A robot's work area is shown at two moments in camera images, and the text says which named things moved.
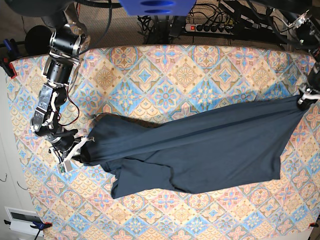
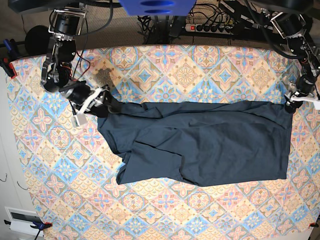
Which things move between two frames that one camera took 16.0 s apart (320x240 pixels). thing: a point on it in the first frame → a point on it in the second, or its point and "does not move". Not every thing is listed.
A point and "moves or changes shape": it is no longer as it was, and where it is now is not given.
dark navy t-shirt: x=243 y=144 moves or changes shape
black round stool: x=37 y=40 does not move
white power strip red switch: x=209 y=28 does not move
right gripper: x=313 y=79 → x=305 y=87
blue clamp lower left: x=37 y=225 does not move
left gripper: x=63 y=140 → x=79 y=92
